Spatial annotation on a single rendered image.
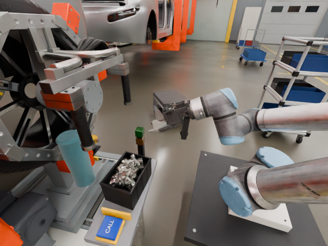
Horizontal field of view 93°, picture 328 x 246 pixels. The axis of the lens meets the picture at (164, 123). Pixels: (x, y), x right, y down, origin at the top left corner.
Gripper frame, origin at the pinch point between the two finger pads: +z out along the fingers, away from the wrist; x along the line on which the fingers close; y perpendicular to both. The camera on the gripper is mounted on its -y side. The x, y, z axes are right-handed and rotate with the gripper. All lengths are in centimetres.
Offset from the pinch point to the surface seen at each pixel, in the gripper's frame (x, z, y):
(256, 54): -476, -194, -130
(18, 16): 10, 15, 54
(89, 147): 24.3, 11.4, 13.5
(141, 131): -0.7, 6.5, -0.2
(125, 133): -82, 73, -42
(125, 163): 12.1, 14.6, -6.5
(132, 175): 17.2, 11.2, -9.9
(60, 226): 24, 67, -29
